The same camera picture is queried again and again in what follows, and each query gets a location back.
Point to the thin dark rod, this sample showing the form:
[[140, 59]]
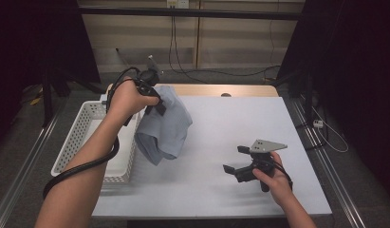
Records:
[[121, 56]]

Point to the black metal stand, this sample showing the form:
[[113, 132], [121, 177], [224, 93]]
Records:
[[47, 104], [308, 95]]

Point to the light blue tank top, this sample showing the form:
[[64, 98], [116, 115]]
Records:
[[165, 133]]

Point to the white perforated plastic basket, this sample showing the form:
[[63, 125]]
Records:
[[75, 133]]

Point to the white table mat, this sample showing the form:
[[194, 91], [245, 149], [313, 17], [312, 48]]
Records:
[[278, 110]]

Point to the black curtain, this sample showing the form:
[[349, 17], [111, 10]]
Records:
[[25, 38], [357, 63]]

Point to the yellow tape strip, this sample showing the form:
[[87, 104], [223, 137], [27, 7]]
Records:
[[35, 101]]

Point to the person's left hand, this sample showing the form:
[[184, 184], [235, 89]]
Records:
[[126, 101]]

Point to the white power adaptor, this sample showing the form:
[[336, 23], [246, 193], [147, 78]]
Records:
[[318, 123]]

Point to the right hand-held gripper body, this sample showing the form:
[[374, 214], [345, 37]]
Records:
[[265, 146]]

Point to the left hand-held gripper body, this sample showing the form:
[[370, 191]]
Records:
[[148, 79]]

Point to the person's right hand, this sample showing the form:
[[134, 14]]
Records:
[[278, 186]]

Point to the grey table grommet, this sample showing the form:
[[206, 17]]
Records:
[[226, 94]]

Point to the aluminium floor rail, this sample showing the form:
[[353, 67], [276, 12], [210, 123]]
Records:
[[15, 190], [338, 186]]

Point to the white wall socket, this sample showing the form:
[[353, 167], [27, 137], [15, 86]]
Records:
[[182, 3]]

